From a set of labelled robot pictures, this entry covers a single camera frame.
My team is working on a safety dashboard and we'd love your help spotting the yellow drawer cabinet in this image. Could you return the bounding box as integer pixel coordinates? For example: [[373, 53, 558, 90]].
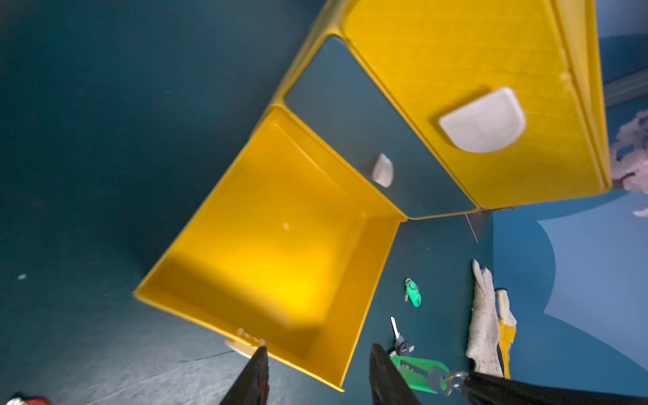
[[273, 1, 612, 219]]

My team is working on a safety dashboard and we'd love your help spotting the pink cherry blossom tree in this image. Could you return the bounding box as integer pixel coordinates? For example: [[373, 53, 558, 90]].
[[610, 110, 647, 195]]

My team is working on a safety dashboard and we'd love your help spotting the key with black fob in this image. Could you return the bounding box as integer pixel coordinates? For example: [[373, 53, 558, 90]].
[[389, 317, 414, 358]]

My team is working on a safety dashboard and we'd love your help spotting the yellow work glove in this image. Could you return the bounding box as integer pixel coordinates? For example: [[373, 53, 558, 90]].
[[495, 289, 517, 380]]

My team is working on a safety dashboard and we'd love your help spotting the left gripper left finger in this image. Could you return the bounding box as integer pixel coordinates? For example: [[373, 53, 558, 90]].
[[220, 346, 269, 405]]

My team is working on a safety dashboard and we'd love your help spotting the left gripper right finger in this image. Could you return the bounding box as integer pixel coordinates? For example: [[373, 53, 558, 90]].
[[369, 344, 420, 405]]

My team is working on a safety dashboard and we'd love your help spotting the yellow bottom drawer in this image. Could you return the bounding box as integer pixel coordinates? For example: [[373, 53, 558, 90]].
[[134, 106, 405, 390]]

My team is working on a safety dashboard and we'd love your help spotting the key with green tag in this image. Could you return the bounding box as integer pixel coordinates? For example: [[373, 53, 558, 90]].
[[404, 278, 422, 308]]

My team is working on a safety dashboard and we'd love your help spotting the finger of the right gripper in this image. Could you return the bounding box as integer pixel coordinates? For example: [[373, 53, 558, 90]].
[[461, 372, 647, 405]]

